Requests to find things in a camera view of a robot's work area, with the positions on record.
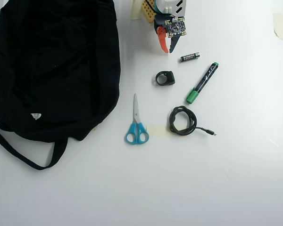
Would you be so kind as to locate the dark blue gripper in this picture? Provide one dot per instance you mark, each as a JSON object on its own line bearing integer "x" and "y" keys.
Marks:
{"x": 162, "y": 42}

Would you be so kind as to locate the green marker with black barrel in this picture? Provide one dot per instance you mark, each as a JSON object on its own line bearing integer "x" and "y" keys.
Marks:
{"x": 202, "y": 82}

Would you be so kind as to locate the white and teal robot arm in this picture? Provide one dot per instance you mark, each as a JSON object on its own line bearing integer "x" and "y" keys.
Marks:
{"x": 169, "y": 5}

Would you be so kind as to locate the black fabric bag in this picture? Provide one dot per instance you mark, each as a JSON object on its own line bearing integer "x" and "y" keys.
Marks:
{"x": 49, "y": 70}

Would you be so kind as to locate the black AAA battery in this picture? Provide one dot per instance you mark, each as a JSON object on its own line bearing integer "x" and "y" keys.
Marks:
{"x": 190, "y": 57}

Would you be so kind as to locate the short beige masking tape strip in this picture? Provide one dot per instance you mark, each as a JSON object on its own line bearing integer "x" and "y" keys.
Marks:
{"x": 156, "y": 130}

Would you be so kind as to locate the long beige masking tape strip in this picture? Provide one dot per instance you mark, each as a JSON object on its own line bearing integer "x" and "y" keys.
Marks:
{"x": 280, "y": 26}

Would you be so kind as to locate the bare camera circuit board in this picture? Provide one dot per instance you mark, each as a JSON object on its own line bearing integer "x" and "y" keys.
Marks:
{"x": 176, "y": 27}

